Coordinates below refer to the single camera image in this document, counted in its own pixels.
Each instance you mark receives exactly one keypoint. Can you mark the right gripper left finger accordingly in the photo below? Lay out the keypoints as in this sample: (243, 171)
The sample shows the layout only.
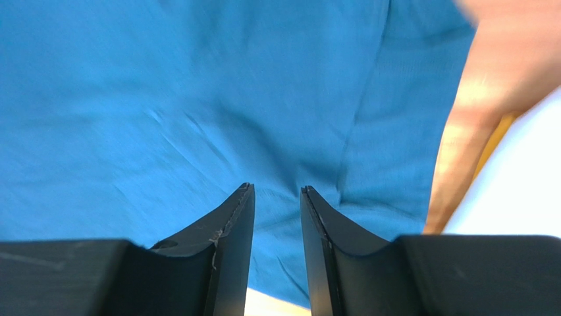
(201, 270)

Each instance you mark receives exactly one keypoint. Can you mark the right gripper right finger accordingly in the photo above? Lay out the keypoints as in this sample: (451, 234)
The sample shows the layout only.
(351, 271)

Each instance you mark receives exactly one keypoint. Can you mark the teal blue t shirt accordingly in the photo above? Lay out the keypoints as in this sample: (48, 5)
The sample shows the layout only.
(132, 119)

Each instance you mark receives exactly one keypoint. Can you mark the white folded t shirt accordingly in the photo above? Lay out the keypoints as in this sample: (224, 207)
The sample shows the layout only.
(518, 189)

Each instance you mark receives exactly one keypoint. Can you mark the yellow folded t shirt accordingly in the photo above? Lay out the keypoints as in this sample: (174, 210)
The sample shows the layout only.
(496, 137)

